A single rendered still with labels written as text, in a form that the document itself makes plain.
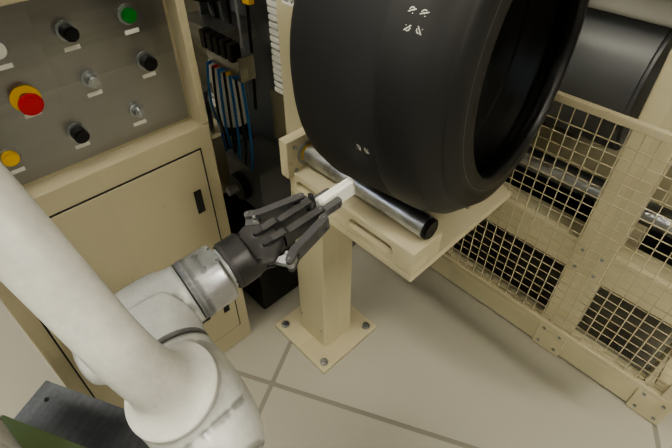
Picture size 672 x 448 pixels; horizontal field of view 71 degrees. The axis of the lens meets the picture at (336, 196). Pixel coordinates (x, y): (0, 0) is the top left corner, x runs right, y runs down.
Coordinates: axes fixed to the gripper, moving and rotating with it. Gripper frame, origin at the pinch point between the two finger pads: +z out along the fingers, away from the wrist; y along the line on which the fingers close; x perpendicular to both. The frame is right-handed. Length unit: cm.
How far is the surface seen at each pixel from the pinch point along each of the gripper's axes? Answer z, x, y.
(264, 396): -22, 101, 25
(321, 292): 8, 74, 28
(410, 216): 13.3, 12.8, -3.6
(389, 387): 12, 106, 2
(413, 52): 9.0, -24.4, -7.2
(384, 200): 12.6, 13.0, 2.7
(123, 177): -24, 16, 49
